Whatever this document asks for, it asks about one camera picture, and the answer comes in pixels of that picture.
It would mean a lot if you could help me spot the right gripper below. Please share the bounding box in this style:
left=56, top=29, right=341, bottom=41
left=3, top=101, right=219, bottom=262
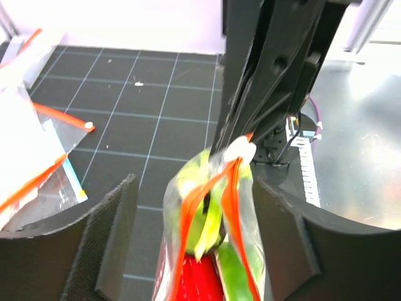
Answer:
left=211, top=0, right=348, bottom=154

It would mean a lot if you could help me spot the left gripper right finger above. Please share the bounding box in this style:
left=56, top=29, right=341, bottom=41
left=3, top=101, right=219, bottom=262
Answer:
left=253, top=179, right=400, bottom=300

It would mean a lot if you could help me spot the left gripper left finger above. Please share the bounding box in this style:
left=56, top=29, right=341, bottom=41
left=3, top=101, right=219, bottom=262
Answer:
left=1, top=174, right=138, bottom=301

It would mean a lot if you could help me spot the clear orange zip bag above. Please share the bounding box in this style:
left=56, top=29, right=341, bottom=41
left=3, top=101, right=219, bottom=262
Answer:
left=151, top=131, right=267, bottom=301

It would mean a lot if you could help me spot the red toy bell pepper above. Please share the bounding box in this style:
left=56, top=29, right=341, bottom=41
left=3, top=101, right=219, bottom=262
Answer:
left=175, top=255, right=224, bottom=301

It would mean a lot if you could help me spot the green toy celery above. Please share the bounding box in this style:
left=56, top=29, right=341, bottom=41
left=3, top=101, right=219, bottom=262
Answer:
left=175, top=149, right=261, bottom=301

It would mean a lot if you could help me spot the pile of zip bags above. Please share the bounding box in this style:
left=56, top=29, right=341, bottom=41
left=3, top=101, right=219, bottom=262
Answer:
left=1, top=85, right=95, bottom=230

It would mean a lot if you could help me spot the zip bag with label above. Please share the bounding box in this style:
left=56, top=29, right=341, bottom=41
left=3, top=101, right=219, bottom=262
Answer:
left=1, top=28, right=65, bottom=89

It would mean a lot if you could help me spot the slotted cable duct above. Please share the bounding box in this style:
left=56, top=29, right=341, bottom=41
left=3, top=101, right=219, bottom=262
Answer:
left=296, top=137, right=321, bottom=208

